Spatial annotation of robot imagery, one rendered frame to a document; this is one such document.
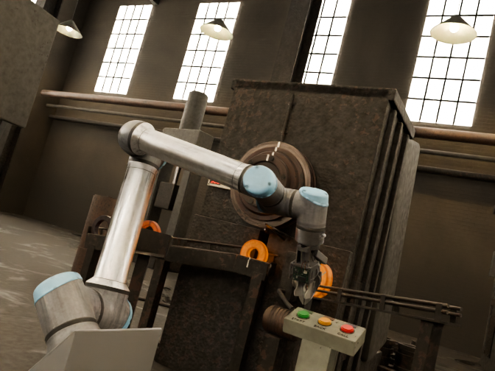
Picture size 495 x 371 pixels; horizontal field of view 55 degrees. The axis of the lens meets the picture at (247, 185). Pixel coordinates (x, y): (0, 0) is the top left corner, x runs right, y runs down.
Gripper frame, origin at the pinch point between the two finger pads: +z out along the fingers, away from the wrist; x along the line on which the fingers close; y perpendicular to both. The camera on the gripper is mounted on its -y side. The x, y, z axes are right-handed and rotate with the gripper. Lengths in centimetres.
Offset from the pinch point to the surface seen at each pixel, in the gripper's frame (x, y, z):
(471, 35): -38, -609, -171
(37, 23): -322, -133, -110
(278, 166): -54, -78, -29
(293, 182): -45, -81, -22
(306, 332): 3.8, 5.5, 7.8
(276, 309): -34, -51, 32
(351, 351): 18.6, 5.5, 9.0
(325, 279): -12, -52, 12
